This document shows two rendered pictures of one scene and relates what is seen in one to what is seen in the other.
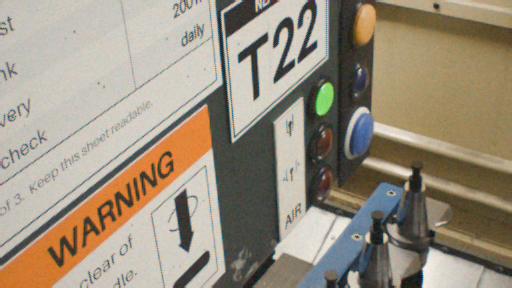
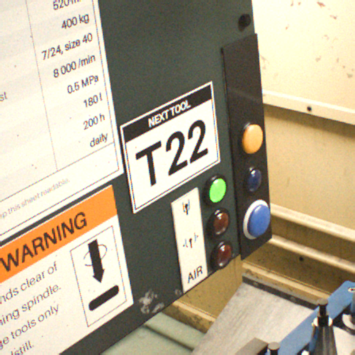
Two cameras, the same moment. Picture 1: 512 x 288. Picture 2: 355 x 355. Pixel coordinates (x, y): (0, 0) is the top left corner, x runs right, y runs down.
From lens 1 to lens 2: 0.22 m
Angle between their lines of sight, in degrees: 12
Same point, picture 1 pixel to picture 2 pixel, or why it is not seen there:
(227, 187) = (131, 243)
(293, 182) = (192, 249)
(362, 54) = (255, 160)
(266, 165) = (166, 233)
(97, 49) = (32, 146)
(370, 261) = (317, 341)
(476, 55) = not seen: outside the picture
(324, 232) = not seen: hidden behind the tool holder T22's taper
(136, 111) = (58, 184)
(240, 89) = (139, 177)
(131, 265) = (56, 281)
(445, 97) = not seen: outside the picture
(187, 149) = (97, 212)
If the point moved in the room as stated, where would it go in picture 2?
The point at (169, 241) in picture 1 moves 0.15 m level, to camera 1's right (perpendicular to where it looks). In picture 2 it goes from (85, 272) to (295, 267)
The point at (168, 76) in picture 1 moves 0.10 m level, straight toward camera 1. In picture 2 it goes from (81, 165) to (59, 243)
